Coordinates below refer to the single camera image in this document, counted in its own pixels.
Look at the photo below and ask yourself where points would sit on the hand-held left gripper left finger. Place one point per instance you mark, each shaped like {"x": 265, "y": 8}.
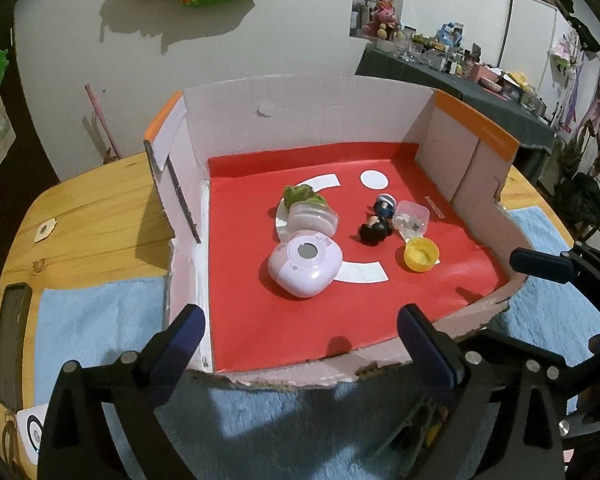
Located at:
{"x": 182, "y": 345}

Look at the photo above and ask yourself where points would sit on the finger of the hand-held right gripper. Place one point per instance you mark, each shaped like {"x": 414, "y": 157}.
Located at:
{"x": 530, "y": 347}
{"x": 537, "y": 264}

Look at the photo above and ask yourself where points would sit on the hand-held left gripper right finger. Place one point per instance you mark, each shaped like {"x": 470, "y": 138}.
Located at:
{"x": 430, "y": 355}

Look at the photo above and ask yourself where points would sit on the yellow capsule shell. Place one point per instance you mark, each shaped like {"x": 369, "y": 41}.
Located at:
{"x": 421, "y": 255}

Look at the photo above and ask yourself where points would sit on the cardboard box with red lining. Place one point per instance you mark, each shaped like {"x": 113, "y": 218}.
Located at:
{"x": 290, "y": 310}

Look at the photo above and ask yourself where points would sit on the clear plastic container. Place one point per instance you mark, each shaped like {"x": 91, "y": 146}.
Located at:
{"x": 411, "y": 217}

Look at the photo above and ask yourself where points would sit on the pink round device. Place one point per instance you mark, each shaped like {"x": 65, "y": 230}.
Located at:
{"x": 305, "y": 265}

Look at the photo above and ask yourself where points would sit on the black backpack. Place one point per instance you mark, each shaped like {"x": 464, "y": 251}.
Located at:
{"x": 577, "y": 205}

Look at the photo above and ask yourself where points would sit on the teal plastic clothes clip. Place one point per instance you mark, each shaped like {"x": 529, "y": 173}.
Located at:
{"x": 410, "y": 425}

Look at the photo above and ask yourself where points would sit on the blue fluffy mat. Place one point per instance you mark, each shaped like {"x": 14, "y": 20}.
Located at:
{"x": 90, "y": 320}

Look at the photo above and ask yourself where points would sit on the black haired toy figurine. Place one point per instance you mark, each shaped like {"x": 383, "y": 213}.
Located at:
{"x": 377, "y": 225}

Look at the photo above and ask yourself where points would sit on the dark cloth covered table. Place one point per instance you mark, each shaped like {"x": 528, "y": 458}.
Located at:
{"x": 480, "y": 105}

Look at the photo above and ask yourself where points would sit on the black smartphone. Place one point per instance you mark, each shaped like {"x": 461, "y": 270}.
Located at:
{"x": 12, "y": 345}

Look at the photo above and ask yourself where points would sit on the white square gadget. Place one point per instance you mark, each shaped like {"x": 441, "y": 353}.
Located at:
{"x": 32, "y": 432}

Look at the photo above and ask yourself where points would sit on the small paper tag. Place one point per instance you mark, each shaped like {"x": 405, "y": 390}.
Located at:
{"x": 45, "y": 230}

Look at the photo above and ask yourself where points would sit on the green pipe cleaner ball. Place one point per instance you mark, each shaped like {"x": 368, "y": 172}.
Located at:
{"x": 305, "y": 195}

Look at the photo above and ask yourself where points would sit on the row of small trinkets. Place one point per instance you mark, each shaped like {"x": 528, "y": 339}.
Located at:
{"x": 455, "y": 45}

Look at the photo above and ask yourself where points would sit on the white cabinet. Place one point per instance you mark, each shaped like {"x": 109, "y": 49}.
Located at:
{"x": 532, "y": 30}

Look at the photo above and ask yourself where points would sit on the pink stick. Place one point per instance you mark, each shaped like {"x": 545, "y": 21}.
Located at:
{"x": 102, "y": 125}

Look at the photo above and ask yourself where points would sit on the pink plush toy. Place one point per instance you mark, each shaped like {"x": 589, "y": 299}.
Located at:
{"x": 384, "y": 20}

